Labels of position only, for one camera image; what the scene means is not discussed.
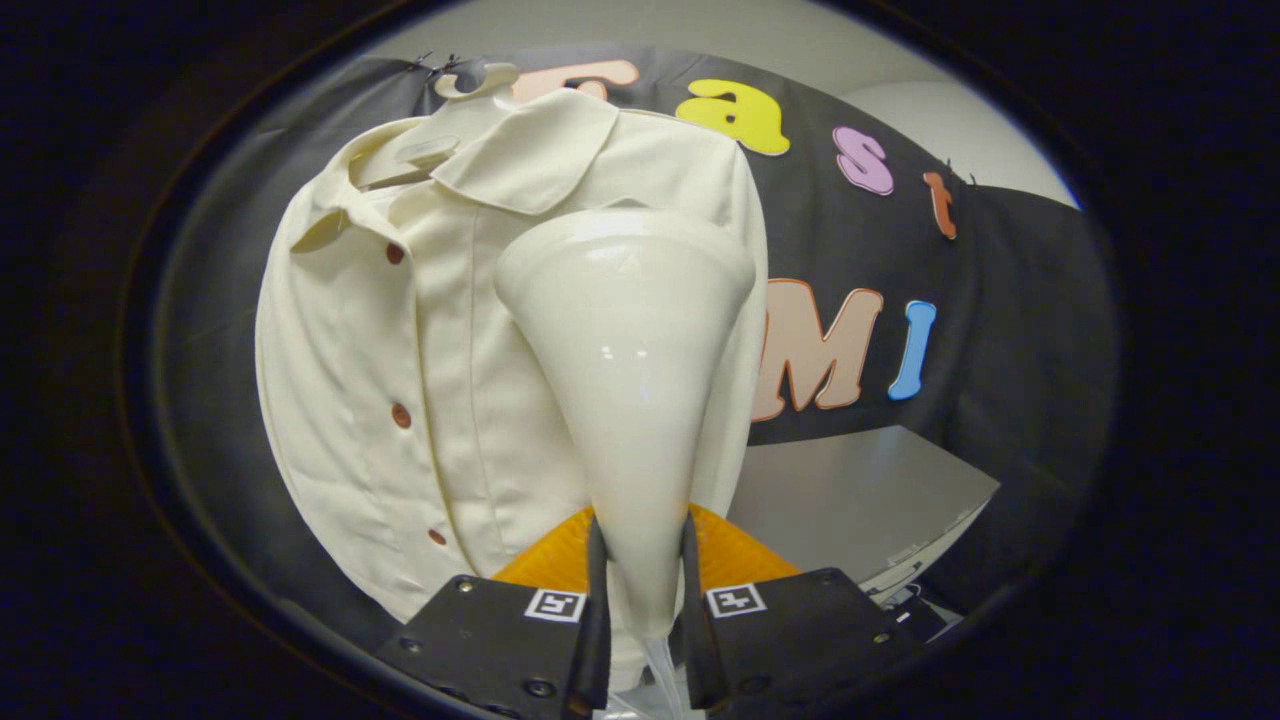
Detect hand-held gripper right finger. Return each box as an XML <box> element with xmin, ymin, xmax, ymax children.
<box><xmin>680</xmin><ymin>503</ymin><xmax>926</xmax><ymax>713</ymax></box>

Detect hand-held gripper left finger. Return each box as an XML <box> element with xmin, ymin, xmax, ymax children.
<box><xmin>378</xmin><ymin>505</ymin><xmax>613</xmax><ymax>720</ymax></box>

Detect cream button-up shirt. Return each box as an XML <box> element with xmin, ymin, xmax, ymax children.
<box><xmin>255</xmin><ymin>88</ymin><xmax>769</xmax><ymax>626</ymax></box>

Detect white clothes hanger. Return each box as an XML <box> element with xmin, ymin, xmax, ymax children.
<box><xmin>350</xmin><ymin>62</ymin><xmax>521</xmax><ymax>191</ymax></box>

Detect grey cabinet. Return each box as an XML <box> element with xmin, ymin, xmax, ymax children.
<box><xmin>725</xmin><ymin>425</ymin><xmax>1001</xmax><ymax>601</ymax></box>

